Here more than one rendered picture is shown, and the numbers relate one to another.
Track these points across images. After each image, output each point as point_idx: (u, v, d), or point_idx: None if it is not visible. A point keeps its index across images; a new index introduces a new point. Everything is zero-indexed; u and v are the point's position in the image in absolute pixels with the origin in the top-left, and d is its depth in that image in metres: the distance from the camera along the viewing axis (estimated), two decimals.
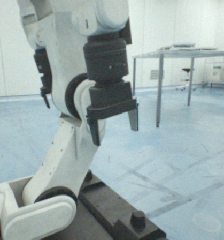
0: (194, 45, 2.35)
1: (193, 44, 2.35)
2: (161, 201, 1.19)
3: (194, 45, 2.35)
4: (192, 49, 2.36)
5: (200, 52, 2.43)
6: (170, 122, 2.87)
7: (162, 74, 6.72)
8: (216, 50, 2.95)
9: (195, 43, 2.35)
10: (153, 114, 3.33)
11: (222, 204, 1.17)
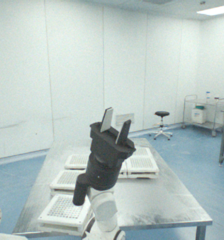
0: (79, 227, 1.14)
1: (77, 226, 1.14)
2: None
3: (80, 227, 1.15)
4: (77, 234, 1.15)
5: None
6: None
7: (132, 118, 5.51)
8: (155, 174, 1.74)
9: (82, 224, 1.14)
10: None
11: None
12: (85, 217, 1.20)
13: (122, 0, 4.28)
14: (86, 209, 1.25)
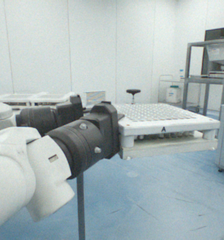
0: (121, 136, 0.48)
1: (120, 131, 0.48)
2: None
3: (123, 137, 0.47)
4: None
5: None
6: None
7: (103, 96, 5.39)
8: None
9: (126, 128, 0.46)
10: None
11: None
12: (153, 128, 0.48)
13: None
14: (172, 122, 0.50)
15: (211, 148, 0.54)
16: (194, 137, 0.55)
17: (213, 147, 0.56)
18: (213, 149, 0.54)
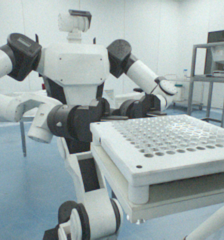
0: None
1: None
2: None
3: None
4: None
5: (19, 120, 1.41)
6: (16, 212, 1.84)
7: (111, 95, 5.69)
8: None
9: (90, 124, 0.49)
10: (21, 182, 2.31)
11: None
12: (97, 135, 0.43)
13: None
14: (110, 140, 0.39)
15: (126, 213, 0.30)
16: None
17: (140, 223, 0.29)
18: (129, 218, 0.30)
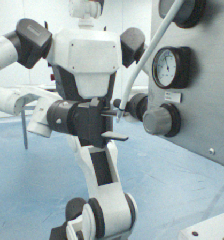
0: None
1: (188, 234, 0.31)
2: None
3: None
4: None
5: (22, 109, 1.54)
6: (19, 197, 1.97)
7: None
8: None
9: (180, 234, 0.30)
10: (23, 172, 2.43)
11: None
12: None
13: None
14: None
15: None
16: None
17: None
18: None
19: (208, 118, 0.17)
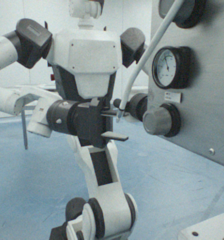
0: None
1: (188, 234, 0.31)
2: None
3: None
4: None
5: (22, 109, 1.54)
6: (19, 197, 1.97)
7: None
8: None
9: (180, 234, 0.30)
10: (23, 172, 2.43)
11: None
12: None
13: None
14: None
15: None
16: None
17: None
18: None
19: (208, 118, 0.17)
